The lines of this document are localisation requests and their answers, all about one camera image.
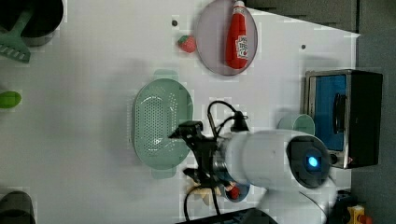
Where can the yellow banana peel toy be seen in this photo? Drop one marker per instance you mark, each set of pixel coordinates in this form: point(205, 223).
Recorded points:
point(202, 193)

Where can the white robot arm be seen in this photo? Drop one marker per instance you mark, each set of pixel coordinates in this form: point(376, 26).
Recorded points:
point(292, 167)

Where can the silver toaster oven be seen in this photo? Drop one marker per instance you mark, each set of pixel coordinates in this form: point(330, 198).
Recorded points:
point(346, 108)

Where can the red ketchup bottle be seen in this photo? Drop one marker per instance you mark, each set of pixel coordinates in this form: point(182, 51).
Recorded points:
point(236, 53)

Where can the small red toy fruit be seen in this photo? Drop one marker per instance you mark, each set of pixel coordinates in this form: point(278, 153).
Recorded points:
point(234, 193)

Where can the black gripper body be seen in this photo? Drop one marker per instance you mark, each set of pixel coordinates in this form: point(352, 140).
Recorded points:
point(203, 148)

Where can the purple round plate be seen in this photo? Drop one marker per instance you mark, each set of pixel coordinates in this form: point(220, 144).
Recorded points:
point(211, 32)

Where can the red toy strawberry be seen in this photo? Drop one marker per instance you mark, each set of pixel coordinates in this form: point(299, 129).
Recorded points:
point(187, 43)

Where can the yellow red device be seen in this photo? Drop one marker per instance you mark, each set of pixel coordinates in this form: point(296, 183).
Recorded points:
point(358, 216)

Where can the green toy vegetable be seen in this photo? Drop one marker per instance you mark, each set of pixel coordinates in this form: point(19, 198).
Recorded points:
point(9, 99)

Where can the dark grey cylinder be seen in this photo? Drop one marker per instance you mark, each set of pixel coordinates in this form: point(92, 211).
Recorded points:
point(17, 208)

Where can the light green cup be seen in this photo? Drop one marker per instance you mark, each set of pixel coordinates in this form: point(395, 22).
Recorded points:
point(297, 122)

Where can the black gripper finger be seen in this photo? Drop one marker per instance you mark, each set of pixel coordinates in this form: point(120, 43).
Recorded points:
point(180, 133)
point(195, 174)

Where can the black metal pot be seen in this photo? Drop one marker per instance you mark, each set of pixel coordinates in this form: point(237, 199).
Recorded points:
point(41, 28)

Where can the blue bowl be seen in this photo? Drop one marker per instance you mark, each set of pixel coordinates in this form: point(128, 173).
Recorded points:
point(244, 190)

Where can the green plastic strainer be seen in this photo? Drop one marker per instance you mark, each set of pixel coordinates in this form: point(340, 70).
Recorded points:
point(159, 107)

